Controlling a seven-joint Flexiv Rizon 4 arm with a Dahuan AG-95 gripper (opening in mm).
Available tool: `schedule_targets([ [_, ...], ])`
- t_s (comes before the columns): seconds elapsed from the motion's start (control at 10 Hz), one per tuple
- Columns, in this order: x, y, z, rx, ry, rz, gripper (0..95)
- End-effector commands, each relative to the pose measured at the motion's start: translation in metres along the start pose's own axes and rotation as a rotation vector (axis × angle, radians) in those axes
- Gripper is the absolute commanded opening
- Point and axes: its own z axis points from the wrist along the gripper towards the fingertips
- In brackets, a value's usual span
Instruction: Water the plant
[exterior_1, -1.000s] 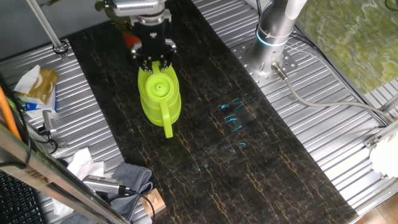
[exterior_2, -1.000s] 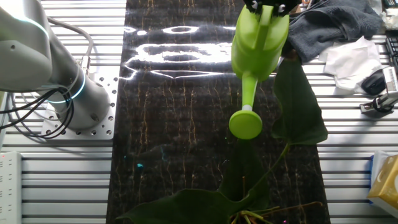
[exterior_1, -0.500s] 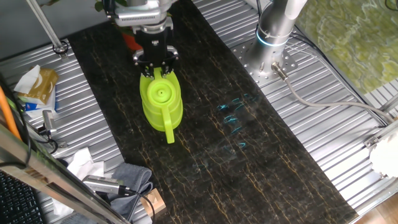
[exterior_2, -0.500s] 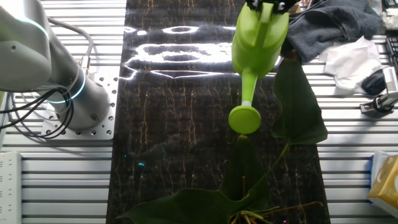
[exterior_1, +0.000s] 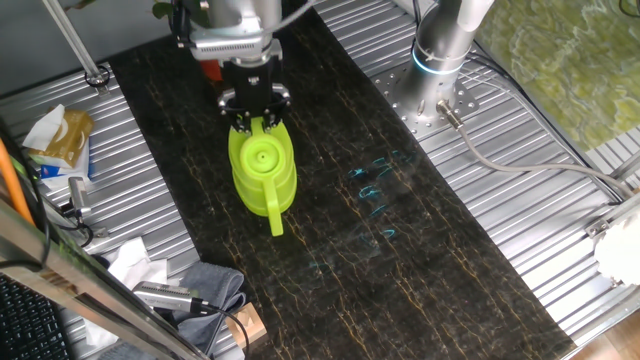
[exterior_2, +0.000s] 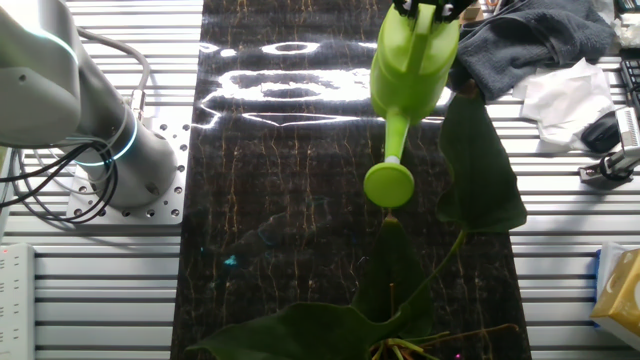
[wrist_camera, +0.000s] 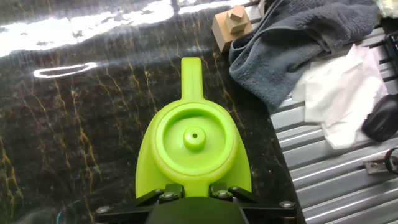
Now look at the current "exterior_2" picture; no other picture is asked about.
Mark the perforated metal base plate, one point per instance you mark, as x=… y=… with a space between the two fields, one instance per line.
x=165 y=200

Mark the lime green watering can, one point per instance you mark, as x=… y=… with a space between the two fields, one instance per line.
x=410 y=75

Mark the crumpled white paper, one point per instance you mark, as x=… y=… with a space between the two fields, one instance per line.
x=627 y=32

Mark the metal camera bracket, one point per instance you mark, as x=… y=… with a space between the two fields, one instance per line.
x=592 y=174

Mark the grey towel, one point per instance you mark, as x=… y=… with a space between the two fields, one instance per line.
x=550 y=35

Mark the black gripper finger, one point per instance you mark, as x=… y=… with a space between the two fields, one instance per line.
x=404 y=6
x=450 y=9

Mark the white tissue paper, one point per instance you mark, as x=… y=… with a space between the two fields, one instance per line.
x=560 y=100

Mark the white power strip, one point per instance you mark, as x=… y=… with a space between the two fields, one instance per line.
x=15 y=300

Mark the black keyboard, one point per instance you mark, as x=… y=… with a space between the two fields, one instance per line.
x=631 y=85

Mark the black and silver tool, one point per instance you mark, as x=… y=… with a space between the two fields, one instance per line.
x=629 y=135

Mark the green leafy plant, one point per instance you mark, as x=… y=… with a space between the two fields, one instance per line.
x=480 y=175

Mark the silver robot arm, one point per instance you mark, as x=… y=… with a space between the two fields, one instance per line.
x=75 y=100

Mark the white blue tissue pack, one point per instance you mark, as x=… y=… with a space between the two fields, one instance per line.
x=605 y=260

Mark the dark marble-pattern board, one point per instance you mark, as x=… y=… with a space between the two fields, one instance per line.
x=280 y=200

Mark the black computer mouse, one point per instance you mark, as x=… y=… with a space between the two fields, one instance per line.
x=600 y=134

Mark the yellow sponge box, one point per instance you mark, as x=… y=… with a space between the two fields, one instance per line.
x=620 y=295

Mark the wooden block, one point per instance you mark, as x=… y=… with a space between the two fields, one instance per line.
x=472 y=14

